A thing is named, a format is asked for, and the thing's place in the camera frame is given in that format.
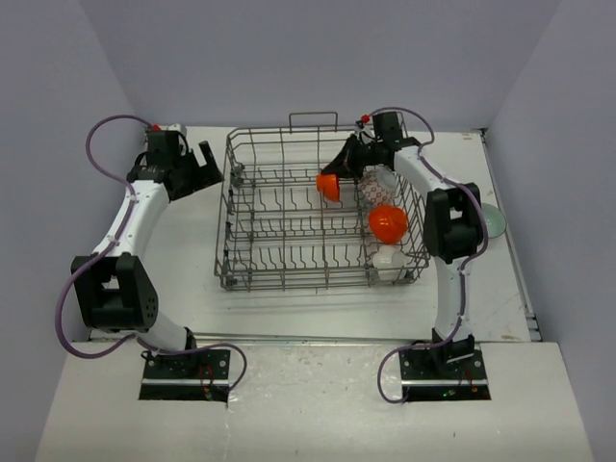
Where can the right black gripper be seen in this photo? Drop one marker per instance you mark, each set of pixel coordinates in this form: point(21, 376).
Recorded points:
point(346, 164)

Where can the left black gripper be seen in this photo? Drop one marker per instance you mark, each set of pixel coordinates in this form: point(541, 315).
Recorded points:
point(204, 175)

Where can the small orange bowl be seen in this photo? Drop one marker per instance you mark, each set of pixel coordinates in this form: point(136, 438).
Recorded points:
point(328, 185)

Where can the large orange bowl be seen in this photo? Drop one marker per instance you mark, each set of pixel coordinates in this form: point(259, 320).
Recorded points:
point(388, 223)

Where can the grey wire dish rack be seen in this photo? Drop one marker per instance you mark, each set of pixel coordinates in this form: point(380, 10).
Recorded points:
point(277, 232)

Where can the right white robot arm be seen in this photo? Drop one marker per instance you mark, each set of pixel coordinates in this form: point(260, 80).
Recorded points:
point(453, 232)

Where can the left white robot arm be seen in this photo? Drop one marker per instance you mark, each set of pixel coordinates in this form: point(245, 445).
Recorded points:
point(113, 289)

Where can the red patterned white bowl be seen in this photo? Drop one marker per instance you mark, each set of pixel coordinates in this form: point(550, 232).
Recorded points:
point(378, 185)

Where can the small white bowl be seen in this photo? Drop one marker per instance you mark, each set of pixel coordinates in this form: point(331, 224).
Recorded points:
point(389, 263)

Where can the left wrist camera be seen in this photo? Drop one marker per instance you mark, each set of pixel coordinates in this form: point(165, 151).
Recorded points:
point(165, 146)

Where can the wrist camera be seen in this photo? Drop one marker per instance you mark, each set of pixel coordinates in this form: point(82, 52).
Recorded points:
point(382, 127)
point(165, 146)

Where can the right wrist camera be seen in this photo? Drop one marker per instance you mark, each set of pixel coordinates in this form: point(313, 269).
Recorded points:
point(382, 127)

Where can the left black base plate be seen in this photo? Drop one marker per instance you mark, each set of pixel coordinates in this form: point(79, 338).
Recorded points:
point(209, 367)

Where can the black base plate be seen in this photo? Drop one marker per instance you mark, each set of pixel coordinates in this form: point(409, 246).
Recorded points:
point(209, 367)
point(435, 367)

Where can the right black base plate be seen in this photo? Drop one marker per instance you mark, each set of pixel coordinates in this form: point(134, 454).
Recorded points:
point(435, 367)

